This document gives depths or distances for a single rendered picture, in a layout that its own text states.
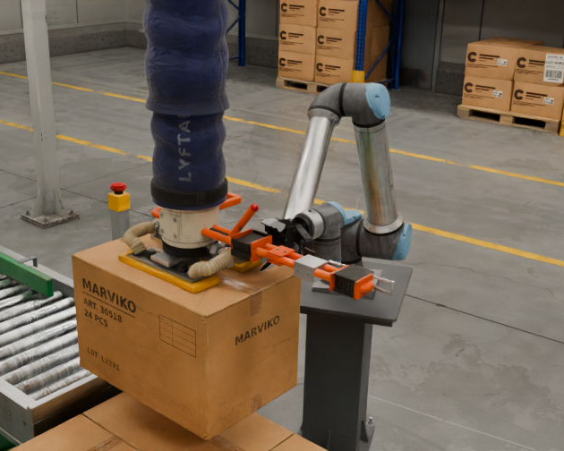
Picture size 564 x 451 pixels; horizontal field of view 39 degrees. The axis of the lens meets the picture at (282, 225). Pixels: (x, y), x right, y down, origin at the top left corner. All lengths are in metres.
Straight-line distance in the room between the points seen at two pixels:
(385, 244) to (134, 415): 1.09
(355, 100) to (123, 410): 1.30
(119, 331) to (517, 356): 2.50
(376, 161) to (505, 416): 1.57
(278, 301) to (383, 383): 1.72
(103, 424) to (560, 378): 2.41
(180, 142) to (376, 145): 0.81
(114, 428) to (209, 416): 0.51
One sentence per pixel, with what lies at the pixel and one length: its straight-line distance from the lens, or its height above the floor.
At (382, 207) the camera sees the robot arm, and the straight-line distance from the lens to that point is 2.90.
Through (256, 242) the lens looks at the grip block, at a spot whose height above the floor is 1.27.
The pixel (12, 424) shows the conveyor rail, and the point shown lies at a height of 0.48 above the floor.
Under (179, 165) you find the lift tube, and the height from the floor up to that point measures 1.45.
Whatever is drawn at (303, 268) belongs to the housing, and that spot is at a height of 1.24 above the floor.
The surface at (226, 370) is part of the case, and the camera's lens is 2.26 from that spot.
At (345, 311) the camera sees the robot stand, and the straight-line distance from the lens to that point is 2.96.
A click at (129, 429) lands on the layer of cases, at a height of 0.54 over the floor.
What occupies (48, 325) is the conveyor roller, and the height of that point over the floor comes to 0.53.
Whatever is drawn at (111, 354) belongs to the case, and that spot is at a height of 0.83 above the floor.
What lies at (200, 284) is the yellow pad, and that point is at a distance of 2.25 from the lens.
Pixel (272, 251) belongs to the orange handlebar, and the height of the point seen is 1.26.
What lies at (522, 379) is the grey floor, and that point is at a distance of 4.18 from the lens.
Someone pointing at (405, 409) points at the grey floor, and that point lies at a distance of 3.81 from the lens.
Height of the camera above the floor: 2.09
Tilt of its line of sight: 21 degrees down
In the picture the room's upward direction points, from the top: 2 degrees clockwise
